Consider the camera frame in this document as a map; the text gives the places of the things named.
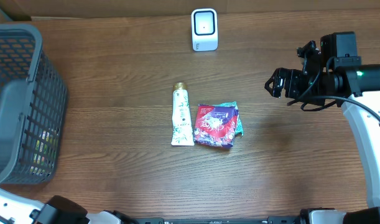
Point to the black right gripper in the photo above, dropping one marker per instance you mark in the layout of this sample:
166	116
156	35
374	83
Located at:
293	78

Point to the teal wet wipes packet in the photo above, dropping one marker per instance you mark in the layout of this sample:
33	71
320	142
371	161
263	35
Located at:
239	127

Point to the red purple snack packet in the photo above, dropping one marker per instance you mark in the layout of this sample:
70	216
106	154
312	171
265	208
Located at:
216	125

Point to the white cream tube gold cap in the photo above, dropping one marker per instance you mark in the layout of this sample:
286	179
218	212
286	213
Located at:
181	118

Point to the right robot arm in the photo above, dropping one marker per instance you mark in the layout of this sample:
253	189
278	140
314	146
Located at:
332	74

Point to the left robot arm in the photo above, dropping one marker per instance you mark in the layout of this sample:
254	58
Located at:
15	209

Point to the white barcode scanner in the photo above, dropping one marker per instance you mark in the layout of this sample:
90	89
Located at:
204	30

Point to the grey plastic mesh basket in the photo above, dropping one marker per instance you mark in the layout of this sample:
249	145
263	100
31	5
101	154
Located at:
33	103

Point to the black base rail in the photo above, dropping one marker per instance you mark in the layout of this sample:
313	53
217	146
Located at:
239	221

